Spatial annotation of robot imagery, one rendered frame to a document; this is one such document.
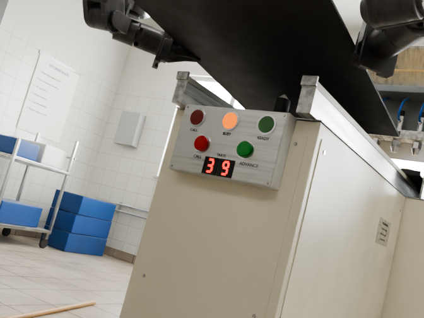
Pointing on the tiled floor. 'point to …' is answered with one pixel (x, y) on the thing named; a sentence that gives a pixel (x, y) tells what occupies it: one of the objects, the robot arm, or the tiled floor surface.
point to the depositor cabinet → (407, 265)
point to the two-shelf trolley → (23, 185)
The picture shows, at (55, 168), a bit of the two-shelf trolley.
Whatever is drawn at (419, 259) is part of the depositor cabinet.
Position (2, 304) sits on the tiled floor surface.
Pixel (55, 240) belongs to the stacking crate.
